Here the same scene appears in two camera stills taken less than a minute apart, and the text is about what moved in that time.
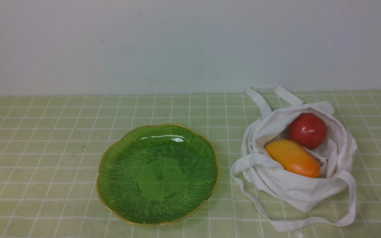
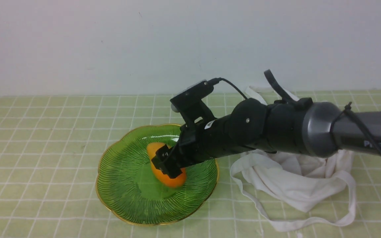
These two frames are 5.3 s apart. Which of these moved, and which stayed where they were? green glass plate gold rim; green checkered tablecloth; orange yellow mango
Moved: orange yellow mango
Stayed: green glass plate gold rim; green checkered tablecloth
